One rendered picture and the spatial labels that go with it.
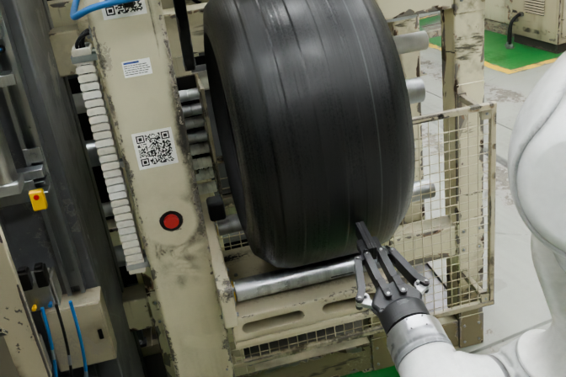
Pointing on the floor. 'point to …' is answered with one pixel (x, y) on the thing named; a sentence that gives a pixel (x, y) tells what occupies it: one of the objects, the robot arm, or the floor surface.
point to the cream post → (146, 220)
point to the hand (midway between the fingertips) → (365, 240)
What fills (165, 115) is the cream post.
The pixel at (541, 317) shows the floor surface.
